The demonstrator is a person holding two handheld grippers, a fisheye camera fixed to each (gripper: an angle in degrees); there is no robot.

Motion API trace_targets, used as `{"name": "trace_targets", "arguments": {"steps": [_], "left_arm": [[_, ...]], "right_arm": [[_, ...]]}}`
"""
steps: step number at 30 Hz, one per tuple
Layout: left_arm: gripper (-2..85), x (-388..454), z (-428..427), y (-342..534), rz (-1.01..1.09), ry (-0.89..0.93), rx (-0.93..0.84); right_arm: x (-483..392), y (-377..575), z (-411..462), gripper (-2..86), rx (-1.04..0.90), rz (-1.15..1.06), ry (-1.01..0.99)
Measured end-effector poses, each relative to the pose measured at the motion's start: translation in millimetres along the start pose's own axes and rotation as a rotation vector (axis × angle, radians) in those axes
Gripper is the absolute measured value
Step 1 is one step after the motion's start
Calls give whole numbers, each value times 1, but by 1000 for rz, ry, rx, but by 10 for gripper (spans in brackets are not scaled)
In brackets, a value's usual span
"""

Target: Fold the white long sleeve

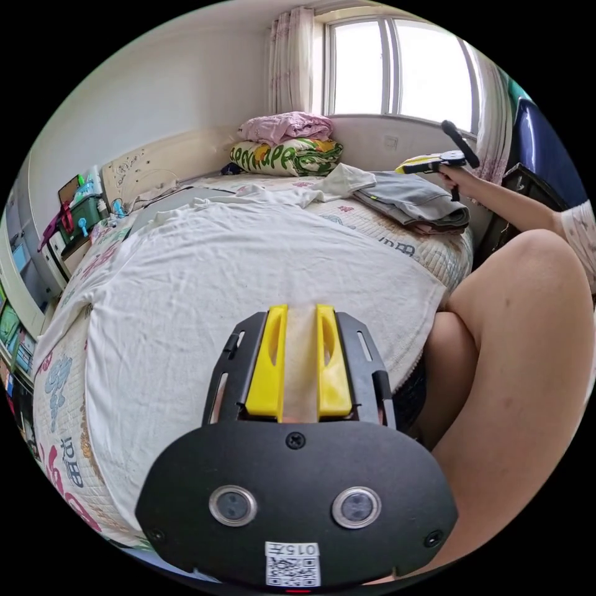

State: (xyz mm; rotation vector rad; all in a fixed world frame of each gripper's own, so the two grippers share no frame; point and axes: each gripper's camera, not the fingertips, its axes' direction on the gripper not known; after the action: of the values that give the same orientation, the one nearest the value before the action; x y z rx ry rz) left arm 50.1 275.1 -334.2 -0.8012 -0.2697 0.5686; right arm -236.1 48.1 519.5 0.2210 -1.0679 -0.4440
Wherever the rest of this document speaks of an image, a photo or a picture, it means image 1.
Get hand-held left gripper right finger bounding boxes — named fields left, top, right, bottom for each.
left=316, top=304, right=351, bottom=419

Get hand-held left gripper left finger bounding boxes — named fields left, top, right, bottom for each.
left=245, top=304, right=289, bottom=423

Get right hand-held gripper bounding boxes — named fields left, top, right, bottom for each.
left=395, top=148, right=467, bottom=202

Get white long sleeve shirt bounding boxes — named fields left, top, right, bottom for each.
left=33, top=183, right=449, bottom=533

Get person's right forearm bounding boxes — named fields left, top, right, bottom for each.
left=458, top=174, right=568, bottom=235

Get person's right hand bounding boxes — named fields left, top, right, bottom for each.
left=437, top=165, right=472, bottom=196

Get pile of clothes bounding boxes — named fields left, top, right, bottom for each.
left=312, top=162, right=471, bottom=237

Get pink floral curtain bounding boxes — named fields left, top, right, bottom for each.
left=464, top=40, right=514, bottom=188
left=267, top=6, right=328, bottom=118

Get window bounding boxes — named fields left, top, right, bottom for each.
left=325, top=16, right=481, bottom=132

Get green printed folded quilt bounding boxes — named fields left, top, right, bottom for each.
left=229, top=137, right=345, bottom=178

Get pink folded blanket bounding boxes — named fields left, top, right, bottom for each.
left=237, top=111, right=334, bottom=146

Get person's body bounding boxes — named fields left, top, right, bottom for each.
left=392, top=199, right=596, bottom=589

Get bed with printed quilt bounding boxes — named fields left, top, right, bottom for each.
left=31, top=128, right=477, bottom=551

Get white bedside cupboard with items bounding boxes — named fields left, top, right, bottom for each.
left=3, top=163, right=129, bottom=308

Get shelf with picture books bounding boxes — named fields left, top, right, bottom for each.
left=0, top=279, right=39, bottom=459

